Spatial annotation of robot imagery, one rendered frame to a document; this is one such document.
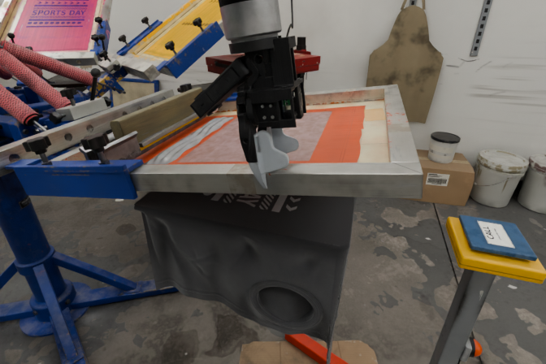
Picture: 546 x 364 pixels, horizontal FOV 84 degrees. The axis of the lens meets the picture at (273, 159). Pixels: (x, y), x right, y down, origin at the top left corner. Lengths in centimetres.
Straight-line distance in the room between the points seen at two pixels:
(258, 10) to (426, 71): 236
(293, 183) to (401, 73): 228
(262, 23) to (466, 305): 69
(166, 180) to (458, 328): 69
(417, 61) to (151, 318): 242
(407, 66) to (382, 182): 225
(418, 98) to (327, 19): 96
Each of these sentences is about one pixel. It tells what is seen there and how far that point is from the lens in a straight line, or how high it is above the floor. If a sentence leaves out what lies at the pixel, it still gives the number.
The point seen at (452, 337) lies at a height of 69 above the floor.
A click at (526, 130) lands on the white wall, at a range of 305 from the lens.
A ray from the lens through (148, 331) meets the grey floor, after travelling 173.
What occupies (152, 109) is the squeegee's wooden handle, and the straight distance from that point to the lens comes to 82.
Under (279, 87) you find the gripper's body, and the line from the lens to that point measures 41.
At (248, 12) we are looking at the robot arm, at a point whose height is 135.
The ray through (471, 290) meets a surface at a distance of 78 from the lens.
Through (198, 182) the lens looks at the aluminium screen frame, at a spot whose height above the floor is 109.
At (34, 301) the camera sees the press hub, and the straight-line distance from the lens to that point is 195.
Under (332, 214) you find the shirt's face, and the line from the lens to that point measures 68.
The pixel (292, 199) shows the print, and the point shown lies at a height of 95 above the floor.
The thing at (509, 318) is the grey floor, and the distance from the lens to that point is 203.
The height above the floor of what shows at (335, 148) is 110.
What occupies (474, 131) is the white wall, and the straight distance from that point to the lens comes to 294.
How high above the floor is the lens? 134
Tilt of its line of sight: 26 degrees down
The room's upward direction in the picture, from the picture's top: straight up
